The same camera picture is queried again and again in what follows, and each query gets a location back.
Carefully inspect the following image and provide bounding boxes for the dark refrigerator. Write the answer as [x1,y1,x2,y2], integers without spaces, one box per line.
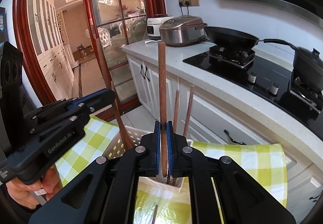
[0,5,8,40]

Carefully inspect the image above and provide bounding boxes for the glass sliding door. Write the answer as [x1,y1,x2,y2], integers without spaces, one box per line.
[81,0,152,113]

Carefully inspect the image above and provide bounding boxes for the white speckled kitchen countertop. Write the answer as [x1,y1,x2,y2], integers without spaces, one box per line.
[121,38,323,164]

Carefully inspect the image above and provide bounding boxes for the black glass gas stove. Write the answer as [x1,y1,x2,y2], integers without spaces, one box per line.
[183,46,323,126]

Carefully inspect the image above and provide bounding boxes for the red wooden door frame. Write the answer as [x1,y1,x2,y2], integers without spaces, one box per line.
[13,0,167,113]

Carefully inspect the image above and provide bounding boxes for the cardboard boxes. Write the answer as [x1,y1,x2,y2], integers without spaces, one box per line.
[76,43,95,59]

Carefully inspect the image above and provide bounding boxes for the gold wall outlet with plugs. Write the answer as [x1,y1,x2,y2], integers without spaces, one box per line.
[178,0,200,7]

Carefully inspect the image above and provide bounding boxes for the yellow checkered tablecloth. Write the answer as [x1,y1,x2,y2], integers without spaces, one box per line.
[54,114,288,224]

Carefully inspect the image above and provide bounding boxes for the white pressure cooker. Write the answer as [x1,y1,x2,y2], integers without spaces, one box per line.
[147,14,174,40]

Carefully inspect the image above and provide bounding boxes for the white ornate chair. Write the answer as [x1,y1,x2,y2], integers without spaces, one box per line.
[97,25,111,49]

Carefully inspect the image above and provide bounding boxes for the white hallway cabinet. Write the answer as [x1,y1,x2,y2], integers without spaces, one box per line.
[26,0,75,99]

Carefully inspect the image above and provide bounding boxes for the white lower kitchen cabinets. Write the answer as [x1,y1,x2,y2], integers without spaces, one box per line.
[126,52,323,224]

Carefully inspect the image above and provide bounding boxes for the silver rice cooker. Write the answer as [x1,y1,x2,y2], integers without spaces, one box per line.
[159,15,208,47]

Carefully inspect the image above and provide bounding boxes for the white perforated utensil basket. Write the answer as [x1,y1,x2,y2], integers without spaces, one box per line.
[102,125,194,193]

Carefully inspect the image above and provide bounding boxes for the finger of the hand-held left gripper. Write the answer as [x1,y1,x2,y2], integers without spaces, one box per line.
[24,90,115,135]
[64,88,108,111]

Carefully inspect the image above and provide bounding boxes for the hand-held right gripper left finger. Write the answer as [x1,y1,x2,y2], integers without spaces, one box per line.
[28,121,162,224]

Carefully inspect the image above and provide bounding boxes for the black lidded pot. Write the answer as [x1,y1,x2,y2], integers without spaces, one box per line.
[293,47,323,89]

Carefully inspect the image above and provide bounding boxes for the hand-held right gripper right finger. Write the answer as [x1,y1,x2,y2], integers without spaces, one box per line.
[165,120,297,224]

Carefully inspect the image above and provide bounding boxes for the person's left hand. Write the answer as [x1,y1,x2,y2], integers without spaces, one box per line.
[5,163,63,205]

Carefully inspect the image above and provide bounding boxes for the person's left forearm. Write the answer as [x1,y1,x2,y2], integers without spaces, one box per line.
[0,184,38,219]

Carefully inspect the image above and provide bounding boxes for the black frying pan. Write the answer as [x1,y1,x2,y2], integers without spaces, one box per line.
[204,26,297,50]

